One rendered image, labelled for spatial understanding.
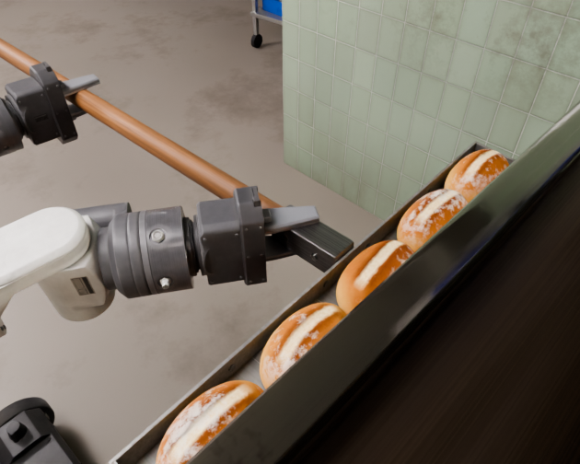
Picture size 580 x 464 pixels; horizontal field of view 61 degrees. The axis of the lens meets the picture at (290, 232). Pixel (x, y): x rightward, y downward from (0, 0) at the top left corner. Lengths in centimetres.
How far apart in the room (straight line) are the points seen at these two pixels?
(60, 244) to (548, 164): 39
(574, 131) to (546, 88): 144
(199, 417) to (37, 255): 21
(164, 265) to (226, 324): 145
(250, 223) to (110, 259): 14
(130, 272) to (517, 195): 37
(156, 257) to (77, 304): 11
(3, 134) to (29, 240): 31
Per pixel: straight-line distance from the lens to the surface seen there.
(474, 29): 176
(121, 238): 49
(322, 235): 50
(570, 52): 166
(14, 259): 49
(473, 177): 59
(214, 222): 48
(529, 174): 23
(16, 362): 207
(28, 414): 168
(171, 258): 48
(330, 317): 41
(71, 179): 277
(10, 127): 79
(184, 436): 37
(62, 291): 53
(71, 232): 49
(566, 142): 26
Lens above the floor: 156
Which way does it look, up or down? 44 degrees down
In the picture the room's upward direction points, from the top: straight up
